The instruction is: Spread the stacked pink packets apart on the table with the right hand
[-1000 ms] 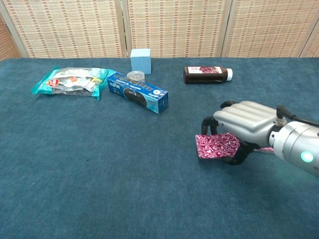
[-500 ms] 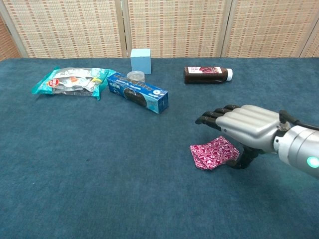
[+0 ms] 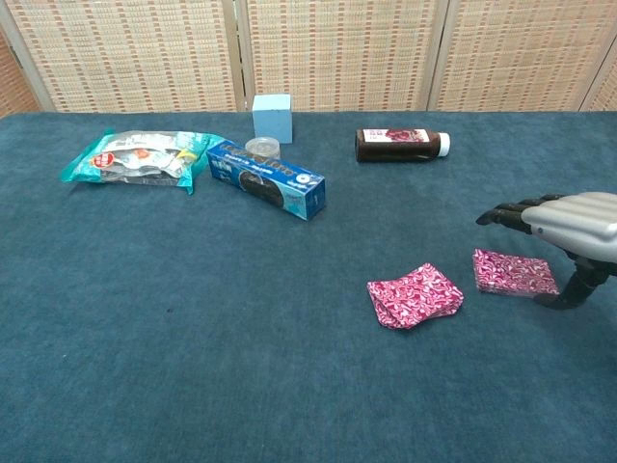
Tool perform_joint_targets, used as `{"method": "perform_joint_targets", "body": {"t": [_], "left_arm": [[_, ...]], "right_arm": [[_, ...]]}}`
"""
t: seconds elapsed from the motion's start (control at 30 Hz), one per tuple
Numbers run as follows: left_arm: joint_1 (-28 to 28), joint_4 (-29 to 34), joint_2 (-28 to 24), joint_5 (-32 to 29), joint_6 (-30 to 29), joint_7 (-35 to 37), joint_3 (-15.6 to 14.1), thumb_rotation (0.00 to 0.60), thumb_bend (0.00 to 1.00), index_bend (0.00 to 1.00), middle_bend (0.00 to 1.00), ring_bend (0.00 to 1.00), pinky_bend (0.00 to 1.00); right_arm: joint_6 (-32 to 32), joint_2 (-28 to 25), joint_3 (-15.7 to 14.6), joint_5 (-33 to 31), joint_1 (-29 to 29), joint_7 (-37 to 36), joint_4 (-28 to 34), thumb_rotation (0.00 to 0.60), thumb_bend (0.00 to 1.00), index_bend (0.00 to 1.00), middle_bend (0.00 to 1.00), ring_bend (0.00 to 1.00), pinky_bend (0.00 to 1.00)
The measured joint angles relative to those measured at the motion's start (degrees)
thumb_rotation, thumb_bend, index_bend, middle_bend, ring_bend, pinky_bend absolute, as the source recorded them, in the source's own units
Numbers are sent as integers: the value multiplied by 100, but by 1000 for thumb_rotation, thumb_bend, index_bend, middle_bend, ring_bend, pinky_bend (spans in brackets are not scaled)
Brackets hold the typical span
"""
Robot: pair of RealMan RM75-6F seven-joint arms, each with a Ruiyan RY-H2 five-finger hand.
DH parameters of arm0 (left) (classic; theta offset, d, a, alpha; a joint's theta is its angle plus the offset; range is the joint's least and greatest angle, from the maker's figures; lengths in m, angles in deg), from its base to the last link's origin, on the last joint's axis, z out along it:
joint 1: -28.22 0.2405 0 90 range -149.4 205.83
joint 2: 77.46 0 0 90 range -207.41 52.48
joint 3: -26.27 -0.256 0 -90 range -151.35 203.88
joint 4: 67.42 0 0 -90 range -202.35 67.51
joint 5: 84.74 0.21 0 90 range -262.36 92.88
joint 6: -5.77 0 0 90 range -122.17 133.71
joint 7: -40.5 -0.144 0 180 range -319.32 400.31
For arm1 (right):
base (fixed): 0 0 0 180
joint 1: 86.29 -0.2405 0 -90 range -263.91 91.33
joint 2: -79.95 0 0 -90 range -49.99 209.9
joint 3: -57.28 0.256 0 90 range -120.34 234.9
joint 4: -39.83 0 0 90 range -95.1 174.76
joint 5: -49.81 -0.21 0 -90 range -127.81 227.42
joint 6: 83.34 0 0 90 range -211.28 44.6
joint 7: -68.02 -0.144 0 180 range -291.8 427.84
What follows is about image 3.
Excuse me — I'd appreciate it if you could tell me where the teal clear snack bag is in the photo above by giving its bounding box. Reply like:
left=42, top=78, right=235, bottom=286
left=60, top=127, right=226, bottom=197

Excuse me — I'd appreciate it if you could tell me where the blue felt table cover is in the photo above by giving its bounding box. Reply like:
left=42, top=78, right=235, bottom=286
left=0, top=110, right=617, bottom=463

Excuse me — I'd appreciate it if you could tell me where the woven bamboo screen panel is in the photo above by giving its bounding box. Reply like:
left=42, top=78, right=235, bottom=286
left=580, top=47, right=617, bottom=113
left=0, top=0, right=247, bottom=115
left=238, top=0, right=447, bottom=113
left=0, top=28, right=42, bottom=120
left=428, top=0, right=617, bottom=113

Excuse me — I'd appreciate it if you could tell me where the brown bottle white cap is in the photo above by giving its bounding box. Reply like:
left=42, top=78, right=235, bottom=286
left=355, top=127, right=452, bottom=164

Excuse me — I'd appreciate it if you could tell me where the light blue cube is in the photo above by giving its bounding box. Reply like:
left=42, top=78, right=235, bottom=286
left=252, top=94, right=294, bottom=145

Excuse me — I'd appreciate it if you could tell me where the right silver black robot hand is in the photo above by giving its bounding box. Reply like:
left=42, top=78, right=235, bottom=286
left=475, top=191, right=617, bottom=310

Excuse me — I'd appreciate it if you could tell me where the clear round plastic jar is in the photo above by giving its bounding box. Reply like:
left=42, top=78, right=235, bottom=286
left=244, top=136, right=282, bottom=160

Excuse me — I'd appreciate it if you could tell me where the blue cookie box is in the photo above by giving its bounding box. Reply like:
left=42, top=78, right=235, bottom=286
left=205, top=139, right=327, bottom=222

